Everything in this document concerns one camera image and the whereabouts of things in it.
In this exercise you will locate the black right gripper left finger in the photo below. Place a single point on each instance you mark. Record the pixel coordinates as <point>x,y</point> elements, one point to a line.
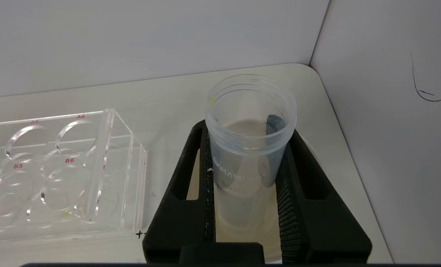
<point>183,211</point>

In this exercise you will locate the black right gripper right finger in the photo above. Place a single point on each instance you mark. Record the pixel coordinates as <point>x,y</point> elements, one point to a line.
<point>316,218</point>

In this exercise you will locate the test tube with yellow pigment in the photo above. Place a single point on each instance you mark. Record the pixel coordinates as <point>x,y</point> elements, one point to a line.
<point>248,148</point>

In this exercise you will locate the clear acrylic test tube rack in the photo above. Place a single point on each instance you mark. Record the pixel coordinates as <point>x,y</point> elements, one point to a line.
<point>75,178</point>

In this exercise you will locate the blue and white paper cup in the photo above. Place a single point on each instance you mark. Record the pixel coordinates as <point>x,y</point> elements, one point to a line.
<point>246,233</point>

